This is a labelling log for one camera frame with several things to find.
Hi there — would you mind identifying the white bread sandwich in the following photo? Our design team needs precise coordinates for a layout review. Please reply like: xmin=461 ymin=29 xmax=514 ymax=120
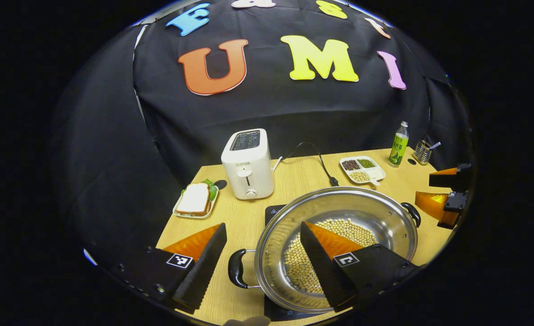
xmin=176 ymin=179 xmax=218 ymax=216

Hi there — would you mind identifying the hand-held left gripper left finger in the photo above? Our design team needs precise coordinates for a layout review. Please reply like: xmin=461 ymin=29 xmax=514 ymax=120
xmin=113 ymin=222 xmax=228 ymax=314

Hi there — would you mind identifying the green label drink bottle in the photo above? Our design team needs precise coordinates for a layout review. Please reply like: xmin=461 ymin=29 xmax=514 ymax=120
xmin=388 ymin=121 xmax=409 ymax=167

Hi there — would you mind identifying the metal wire utensil holder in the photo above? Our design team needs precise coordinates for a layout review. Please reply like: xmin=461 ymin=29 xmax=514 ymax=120
xmin=413 ymin=139 xmax=433 ymax=165

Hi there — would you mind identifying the toaster power cable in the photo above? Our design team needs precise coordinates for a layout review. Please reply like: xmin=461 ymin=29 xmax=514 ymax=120
xmin=274 ymin=142 xmax=339 ymax=187

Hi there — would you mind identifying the stainless steel pot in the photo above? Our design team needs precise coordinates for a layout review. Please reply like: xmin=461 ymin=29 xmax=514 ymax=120
xmin=228 ymin=187 xmax=422 ymax=314

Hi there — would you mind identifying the black induction cooktop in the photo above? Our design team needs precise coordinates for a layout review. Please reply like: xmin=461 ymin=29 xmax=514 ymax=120
xmin=264 ymin=205 xmax=353 ymax=322

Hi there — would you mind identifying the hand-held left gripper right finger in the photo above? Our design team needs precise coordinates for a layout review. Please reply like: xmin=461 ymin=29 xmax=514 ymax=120
xmin=300 ymin=221 xmax=420 ymax=313

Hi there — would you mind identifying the white toaster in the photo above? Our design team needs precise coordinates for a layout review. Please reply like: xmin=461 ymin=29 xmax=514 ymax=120
xmin=221 ymin=129 xmax=275 ymax=200

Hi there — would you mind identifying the small white plate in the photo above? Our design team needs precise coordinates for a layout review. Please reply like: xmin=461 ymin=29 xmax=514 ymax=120
xmin=173 ymin=181 xmax=220 ymax=220

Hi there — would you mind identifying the pile of soybeans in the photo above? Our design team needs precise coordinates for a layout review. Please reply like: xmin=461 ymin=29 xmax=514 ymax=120
xmin=284 ymin=218 xmax=378 ymax=295

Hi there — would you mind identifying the white divided bean tray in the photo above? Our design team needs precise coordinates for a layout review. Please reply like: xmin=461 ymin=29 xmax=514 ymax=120
xmin=339 ymin=156 xmax=386 ymax=186

